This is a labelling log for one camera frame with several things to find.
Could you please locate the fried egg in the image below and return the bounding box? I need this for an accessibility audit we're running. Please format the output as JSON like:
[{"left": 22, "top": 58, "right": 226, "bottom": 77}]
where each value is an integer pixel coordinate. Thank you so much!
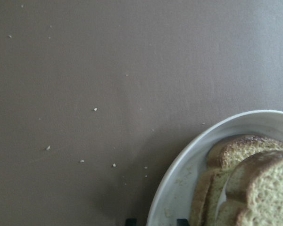
[{"left": 215, "top": 177, "right": 233, "bottom": 221}]

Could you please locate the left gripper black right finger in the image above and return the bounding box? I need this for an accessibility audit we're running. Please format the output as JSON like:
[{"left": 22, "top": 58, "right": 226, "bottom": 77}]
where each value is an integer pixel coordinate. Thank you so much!
[{"left": 176, "top": 218, "right": 189, "bottom": 226}]

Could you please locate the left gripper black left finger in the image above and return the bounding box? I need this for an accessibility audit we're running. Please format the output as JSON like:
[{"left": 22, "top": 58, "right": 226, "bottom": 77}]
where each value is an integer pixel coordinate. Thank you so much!
[{"left": 125, "top": 218, "right": 137, "bottom": 226}]

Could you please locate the toast slice on plate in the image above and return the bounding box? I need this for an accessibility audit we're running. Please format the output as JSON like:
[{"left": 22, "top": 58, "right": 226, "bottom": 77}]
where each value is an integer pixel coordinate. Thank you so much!
[{"left": 189, "top": 134, "right": 283, "bottom": 226}]

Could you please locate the bread slice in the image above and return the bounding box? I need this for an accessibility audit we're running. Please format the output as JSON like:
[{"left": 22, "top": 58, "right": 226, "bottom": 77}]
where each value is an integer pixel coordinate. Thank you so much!
[{"left": 214, "top": 150, "right": 283, "bottom": 226}]

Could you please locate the white round plate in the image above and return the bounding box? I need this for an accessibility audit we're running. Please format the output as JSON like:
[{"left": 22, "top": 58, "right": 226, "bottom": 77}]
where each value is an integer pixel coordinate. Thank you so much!
[{"left": 146, "top": 110, "right": 283, "bottom": 226}]

